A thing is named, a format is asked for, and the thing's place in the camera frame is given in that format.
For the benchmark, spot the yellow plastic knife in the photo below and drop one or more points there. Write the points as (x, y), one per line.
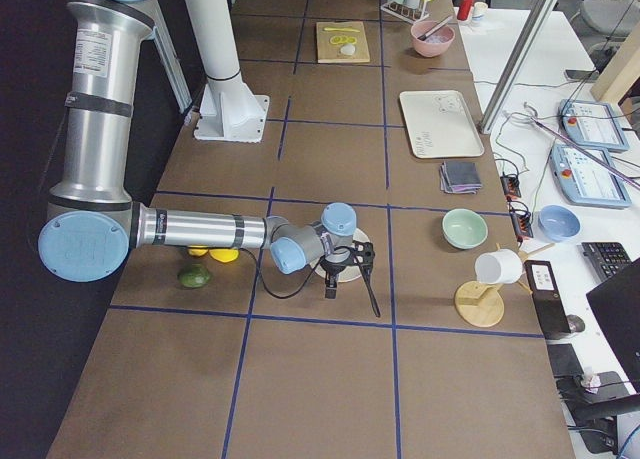
(341, 29)

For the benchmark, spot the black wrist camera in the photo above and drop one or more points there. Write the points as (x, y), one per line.
(363, 254)

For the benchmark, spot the white mug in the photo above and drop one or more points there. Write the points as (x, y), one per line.
(502, 266)

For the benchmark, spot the teach pendant far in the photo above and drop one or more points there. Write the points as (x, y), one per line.
(592, 124)

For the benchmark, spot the yellow lemon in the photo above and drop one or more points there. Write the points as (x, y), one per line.
(197, 251)
(224, 255)

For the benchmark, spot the pink bowl with ice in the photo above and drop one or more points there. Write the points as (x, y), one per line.
(434, 45)

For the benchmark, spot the yellow lemon upper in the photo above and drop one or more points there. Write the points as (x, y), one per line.
(224, 255)

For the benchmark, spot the cream round plate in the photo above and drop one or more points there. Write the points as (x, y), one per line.
(350, 274)

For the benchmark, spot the green lime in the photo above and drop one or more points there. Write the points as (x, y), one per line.
(194, 276)

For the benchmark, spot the blue bowl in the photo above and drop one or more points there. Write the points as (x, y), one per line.
(558, 223)

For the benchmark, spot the reacher grabber stick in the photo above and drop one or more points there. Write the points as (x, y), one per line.
(536, 119)

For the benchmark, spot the wooden cutting board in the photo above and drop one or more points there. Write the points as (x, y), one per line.
(329, 54)

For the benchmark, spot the yellow lemon lower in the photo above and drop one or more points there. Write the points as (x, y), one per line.
(197, 251)

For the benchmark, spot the black keyboard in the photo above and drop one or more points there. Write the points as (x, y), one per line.
(606, 258)

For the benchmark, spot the teach pendant near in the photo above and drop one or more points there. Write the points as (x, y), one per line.
(584, 182)

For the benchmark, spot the black phone stand box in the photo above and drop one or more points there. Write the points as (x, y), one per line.
(546, 298)

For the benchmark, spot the grey purple folded cloths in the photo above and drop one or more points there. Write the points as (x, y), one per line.
(458, 177)

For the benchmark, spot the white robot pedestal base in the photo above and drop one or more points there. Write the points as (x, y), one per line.
(229, 111)

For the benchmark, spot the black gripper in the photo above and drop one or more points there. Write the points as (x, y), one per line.
(331, 267)

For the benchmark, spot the green bowl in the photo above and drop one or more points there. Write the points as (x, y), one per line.
(464, 229)

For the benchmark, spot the wooden mug stand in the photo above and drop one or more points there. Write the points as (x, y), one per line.
(480, 304)

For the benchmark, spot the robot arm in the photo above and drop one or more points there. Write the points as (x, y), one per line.
(93, 222)

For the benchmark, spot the aluminium frame post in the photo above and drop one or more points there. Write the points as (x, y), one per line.
(536, 19)

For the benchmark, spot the white bear tray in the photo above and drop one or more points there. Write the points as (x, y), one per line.
(440, 125)

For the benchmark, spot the teach pendant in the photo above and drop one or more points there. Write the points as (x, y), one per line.
(584, 182)
(592, 124)

